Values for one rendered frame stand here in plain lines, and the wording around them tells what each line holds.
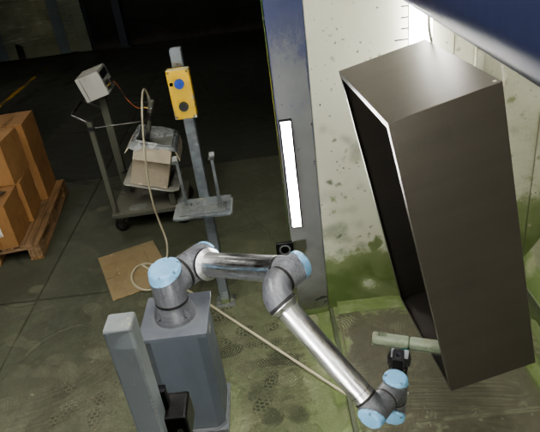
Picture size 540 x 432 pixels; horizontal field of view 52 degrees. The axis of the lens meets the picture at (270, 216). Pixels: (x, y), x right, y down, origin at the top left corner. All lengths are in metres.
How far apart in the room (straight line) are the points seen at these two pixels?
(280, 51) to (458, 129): 1.21
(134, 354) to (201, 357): 1.59
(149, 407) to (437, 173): 1.13
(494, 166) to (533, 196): 1.52
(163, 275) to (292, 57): 1.18
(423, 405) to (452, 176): 1.41
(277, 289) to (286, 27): 1.27
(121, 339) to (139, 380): 0.10
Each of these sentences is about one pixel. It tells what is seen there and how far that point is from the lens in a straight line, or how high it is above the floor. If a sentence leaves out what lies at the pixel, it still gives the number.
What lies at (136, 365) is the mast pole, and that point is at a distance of 1.04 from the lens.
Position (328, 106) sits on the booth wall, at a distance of 2.83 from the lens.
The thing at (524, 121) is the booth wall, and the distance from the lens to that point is 3.16.
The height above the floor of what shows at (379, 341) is 0.57.
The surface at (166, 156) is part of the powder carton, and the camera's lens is 4.38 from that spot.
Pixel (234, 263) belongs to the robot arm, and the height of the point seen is 0.95.
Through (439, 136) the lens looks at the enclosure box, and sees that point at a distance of 1.75.
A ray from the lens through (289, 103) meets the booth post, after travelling 2.81.
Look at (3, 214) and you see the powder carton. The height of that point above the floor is 0.44.
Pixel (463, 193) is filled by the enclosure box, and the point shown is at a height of 1.36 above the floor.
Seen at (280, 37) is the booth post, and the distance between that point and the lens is 2.72.
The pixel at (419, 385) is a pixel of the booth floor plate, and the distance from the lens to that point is 3.01.
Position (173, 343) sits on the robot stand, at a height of 0.60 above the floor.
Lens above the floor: 2.24
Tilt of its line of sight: 30 degrees down
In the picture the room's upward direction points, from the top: 8 degrees counter-clockwise
